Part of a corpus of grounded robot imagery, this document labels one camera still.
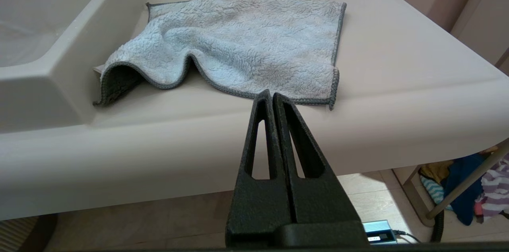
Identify light blue microfibre cloth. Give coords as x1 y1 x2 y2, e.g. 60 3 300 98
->
93 0 347 110

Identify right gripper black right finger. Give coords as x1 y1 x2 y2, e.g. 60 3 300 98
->
272 92 361 223

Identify pile of coloured clothes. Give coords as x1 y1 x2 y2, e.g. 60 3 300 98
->
425 139 509 221

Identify beige sink basin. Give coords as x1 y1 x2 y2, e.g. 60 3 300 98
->
0 0 155 133

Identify purple striped garment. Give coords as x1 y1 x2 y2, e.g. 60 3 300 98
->
475 155 509 221

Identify beige cabinet panel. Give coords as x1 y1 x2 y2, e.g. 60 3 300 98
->
451 0 509 66

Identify dark blue garment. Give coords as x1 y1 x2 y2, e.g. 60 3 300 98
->
443 153 488 227

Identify silver power box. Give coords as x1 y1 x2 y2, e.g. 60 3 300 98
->
363 220 397 244

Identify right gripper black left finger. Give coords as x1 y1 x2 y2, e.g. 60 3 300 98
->
225 89 295 247

